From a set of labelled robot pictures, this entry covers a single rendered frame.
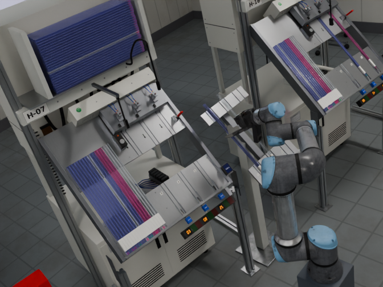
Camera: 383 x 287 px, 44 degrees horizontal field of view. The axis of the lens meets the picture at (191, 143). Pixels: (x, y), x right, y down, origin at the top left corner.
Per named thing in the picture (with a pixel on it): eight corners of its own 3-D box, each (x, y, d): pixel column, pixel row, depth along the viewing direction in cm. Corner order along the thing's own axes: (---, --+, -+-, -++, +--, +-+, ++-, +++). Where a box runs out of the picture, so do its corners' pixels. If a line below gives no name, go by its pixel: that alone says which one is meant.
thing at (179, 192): (226, 184, 247) (228, 182, 244) (123, 258, 217) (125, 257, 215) (204, 155, 250) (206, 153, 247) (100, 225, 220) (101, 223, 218)
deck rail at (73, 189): (124, 261, 220) (126, 259, 214) (121, 263, 219) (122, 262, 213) (41, 141, 231) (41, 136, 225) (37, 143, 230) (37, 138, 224)
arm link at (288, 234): (311, 266, 198) (300, 165, 167) (275, 269, 200) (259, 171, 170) (307, 244, 207) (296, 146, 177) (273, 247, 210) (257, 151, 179)
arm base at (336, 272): (349, 265, 206) (348, 249, 201) (332, 289, 198) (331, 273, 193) (318, 252, 216) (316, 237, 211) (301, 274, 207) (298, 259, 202)
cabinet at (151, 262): (217, 249, 306) (198, 175, 273) (130, 319, 274) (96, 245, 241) (159, 208, 352) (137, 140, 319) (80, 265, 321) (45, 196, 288)
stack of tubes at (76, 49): (145, 50, 240) (131, -1, 226) (57, 94, 217) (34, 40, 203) (132, 46, 249) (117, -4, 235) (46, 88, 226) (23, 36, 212)
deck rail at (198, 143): (228, 185, 250) (233, 181, 244) (226, 187, 249) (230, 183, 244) (150, 82, 261) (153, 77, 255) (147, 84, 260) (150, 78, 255)
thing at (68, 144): (183, 130, 255) (186, 127, 250) (78, 195, 225) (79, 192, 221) (147, 83, 260) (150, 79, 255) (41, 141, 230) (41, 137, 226)
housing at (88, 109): (151, 90, 260) (157, 77, 248) (75, 132, 238) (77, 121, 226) (143, 79, 262) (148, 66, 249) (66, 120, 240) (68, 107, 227)
